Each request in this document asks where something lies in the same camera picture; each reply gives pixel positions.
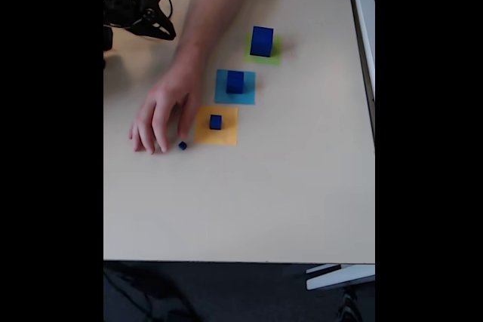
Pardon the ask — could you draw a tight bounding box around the white desk with dark edge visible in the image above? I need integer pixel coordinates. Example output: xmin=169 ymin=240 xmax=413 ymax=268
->
xmin=345 ymin=0 xmax=376 ymax=142

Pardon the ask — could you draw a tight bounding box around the person's hand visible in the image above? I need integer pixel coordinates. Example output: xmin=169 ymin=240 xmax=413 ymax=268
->
xmin=129 ymin=47 xmax=208 ymax=155

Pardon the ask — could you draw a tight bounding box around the green paper square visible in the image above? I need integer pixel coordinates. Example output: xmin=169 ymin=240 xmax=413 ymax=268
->
xmin=242 ymin=32 xmax=283 ymax=66

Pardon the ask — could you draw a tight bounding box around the light blue paper square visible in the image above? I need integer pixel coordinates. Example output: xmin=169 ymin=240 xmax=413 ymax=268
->
xmin=214 ymin=69 xmax=257 ymax=106

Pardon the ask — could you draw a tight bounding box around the orange paper square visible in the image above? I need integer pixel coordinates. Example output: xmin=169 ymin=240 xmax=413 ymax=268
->
xmin=192 ymin=105 xmax=240 ymax=147

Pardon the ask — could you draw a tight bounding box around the medium blue cube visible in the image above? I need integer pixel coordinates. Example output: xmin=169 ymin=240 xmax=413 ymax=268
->
xmin=226 ymin=70 xmax=245 ymax=95

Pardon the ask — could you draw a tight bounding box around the large blue cube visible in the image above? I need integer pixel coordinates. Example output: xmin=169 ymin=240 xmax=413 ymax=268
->
xmin=249 ymin=26 xmax=275 ymax=59

